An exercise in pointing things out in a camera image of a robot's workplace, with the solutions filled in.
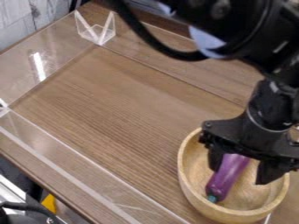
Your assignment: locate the clear acrylic corner bracket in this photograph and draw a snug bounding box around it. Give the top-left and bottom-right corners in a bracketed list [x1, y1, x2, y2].
[73, 10, 116, 46]

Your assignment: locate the purple toy eggplant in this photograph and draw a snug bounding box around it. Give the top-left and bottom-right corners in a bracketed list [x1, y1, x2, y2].
[205, 154, 249, 203]

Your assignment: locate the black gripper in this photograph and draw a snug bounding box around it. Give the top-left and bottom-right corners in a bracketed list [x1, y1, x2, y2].
[198, 108, 299, 185]

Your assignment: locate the brown wooden bowl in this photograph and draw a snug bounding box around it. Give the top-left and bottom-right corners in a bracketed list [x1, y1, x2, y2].
[177, 129, 289, 224]

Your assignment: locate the black device with yellow label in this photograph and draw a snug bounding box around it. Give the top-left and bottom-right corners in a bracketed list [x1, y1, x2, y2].
[0, 183, 85, 224]

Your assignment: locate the black cable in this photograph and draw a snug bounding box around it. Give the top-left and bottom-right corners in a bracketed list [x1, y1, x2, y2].
[108, 0, 210, 63]

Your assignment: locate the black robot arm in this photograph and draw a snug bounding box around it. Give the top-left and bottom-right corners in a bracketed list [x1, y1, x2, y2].
[156, 0, 299, 185]

